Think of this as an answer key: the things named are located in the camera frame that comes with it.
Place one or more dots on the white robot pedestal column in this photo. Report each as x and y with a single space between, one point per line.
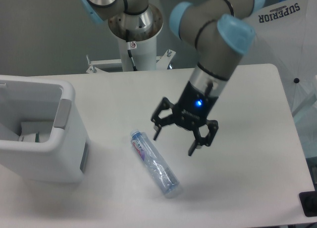
144 52

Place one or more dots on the black device at table edge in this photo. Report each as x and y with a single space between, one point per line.
309 203

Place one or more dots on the white Superior umbrella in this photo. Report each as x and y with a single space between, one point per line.
286 36

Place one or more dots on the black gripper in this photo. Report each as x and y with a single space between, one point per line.
195 106

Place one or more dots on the white pedestal base frame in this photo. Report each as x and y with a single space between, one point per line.
115 65

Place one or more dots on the white plastic packaging bag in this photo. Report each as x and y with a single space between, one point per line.
39 131

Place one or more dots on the white plastic trash can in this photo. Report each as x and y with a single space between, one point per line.
28 99

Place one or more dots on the clear plastic water bottle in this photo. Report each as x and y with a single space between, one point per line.
157 167

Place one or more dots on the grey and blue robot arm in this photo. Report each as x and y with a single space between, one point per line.
215 28

